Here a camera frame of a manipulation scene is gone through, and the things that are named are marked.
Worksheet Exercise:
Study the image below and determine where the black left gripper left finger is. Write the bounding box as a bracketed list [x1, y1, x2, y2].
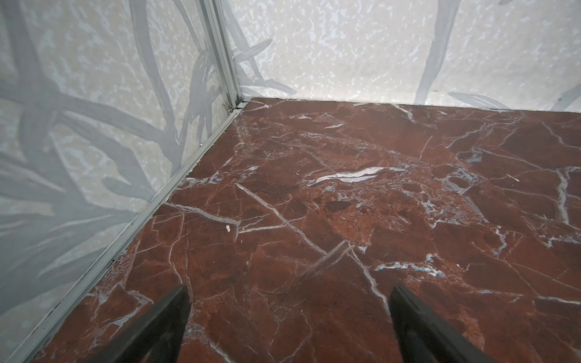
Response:
[87, 285, 191, 362]

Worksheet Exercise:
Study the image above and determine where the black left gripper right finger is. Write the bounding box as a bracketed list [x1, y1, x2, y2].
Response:
[389, 285, 493, 363]

